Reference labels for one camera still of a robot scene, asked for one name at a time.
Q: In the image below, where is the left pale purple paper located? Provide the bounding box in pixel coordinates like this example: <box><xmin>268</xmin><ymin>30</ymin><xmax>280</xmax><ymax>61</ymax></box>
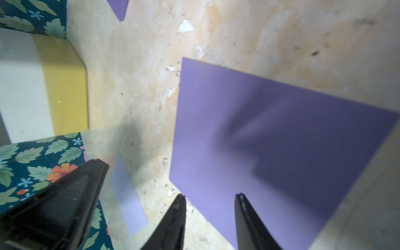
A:
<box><xmin>110</xmin><ymin>154</ymin><xmax>148</xmax><ymax>236</ymax></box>

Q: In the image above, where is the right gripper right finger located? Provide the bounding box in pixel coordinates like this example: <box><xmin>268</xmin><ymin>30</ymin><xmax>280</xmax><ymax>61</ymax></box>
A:
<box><xmin>234</xmin><ymin>193</ymin><xmax>282</xmax><ymax>250</ymax></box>

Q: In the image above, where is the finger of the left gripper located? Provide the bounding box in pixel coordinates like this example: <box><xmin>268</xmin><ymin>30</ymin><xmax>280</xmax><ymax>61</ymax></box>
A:
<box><xmin>1</xmin><ymin>159</ymin><xmax>109</xmax><ymax>250</ymax></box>

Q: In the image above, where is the purple square paper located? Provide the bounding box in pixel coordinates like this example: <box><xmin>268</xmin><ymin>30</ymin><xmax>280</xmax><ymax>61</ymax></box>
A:
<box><xmin>170</xmin><ymin>58</ymin><xmax>400</xmax><ymax>250</ymax></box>
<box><xmin>107</xmin><ymin>0</ymin><xmax>129</xmax><ymax>22</ymax></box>

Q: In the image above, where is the grey white yellow block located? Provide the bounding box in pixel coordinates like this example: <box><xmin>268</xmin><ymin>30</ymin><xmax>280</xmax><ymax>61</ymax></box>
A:
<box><xmin>1</xmin><ymin>29</ymin><xmax>89</xmax><ymax>145</ymax></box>

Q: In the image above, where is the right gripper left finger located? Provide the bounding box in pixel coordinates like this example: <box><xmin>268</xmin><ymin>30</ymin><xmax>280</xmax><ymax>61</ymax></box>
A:
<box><xmin>141</xmin><ymin>194</ymin><xmax>186</xmax><ymax>250</ymax></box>

